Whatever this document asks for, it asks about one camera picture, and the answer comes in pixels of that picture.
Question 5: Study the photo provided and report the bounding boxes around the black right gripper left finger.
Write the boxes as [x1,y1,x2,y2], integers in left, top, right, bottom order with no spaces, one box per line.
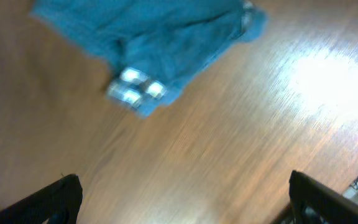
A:
[0,174,83,224]

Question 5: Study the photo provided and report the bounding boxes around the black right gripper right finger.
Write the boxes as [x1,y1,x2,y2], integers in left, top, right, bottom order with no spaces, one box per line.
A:
[272,170,358,224]

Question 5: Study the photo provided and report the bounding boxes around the blue denim shorts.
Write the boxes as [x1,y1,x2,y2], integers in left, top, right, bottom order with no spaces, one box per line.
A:
[31,0,267,117]

